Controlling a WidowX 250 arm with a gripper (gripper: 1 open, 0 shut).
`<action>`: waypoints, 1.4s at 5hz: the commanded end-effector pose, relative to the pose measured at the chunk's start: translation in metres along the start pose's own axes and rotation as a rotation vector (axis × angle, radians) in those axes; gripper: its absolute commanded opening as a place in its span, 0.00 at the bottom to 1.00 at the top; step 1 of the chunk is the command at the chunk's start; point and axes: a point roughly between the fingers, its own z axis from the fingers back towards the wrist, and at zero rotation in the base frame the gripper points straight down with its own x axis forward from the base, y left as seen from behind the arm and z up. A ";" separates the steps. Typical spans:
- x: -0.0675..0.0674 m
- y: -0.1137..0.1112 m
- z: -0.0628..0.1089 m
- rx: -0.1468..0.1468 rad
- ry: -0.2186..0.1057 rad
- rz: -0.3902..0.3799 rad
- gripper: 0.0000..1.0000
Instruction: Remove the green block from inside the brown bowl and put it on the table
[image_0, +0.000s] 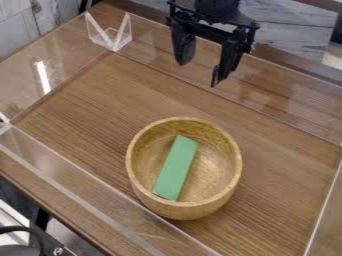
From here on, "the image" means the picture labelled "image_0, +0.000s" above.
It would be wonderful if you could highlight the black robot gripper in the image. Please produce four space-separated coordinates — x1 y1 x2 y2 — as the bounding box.
167 0 261 87

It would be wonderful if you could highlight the green rectangular block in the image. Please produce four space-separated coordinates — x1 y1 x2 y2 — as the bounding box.
153 135 198 201

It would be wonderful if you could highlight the brown wooden bowl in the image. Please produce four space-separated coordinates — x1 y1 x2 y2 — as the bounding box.
126 117 244 220

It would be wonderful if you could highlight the black metal table leg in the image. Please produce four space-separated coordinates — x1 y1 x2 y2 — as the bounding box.
30 208 51 239

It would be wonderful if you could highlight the clear acrylic corner bracket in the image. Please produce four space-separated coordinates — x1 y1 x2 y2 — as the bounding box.
85 12 133 52

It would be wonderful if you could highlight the clear acrylic tray wall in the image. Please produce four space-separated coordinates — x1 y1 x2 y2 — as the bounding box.
0 4 342 256

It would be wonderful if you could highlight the black cable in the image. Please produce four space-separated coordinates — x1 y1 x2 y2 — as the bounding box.
0 225 49 256

